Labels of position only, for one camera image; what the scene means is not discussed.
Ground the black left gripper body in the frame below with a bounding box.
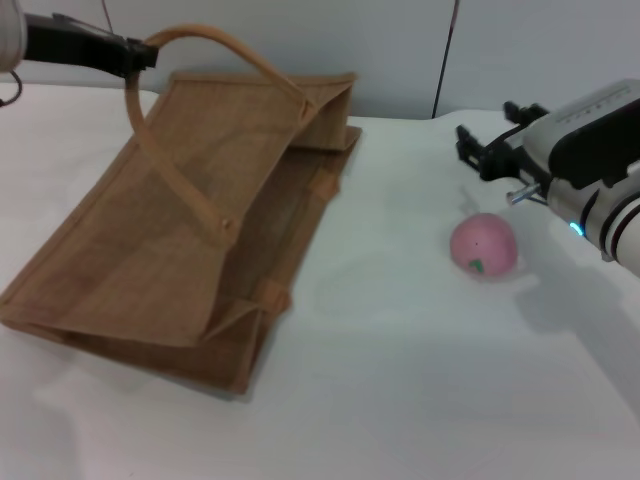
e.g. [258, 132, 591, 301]
[22, 13, 129, 77]

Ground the left arm cable with plug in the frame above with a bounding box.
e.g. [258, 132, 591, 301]
[0, 68, 23, 108]

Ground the brown jute handbag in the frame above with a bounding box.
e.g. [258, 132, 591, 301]
[0, 22, 364, 399]

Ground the arm cable with plug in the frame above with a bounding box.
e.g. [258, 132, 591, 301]
[0, 68, 23, 108]
[505, 182, 547, 206]

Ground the right arm cable with plug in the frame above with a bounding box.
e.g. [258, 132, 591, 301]
[505, 182, 547, 206]

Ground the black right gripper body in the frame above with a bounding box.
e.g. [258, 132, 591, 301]
[480, 113, 552, 183]

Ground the pink peach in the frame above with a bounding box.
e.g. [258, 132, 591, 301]
[448, 211, 519, 282]

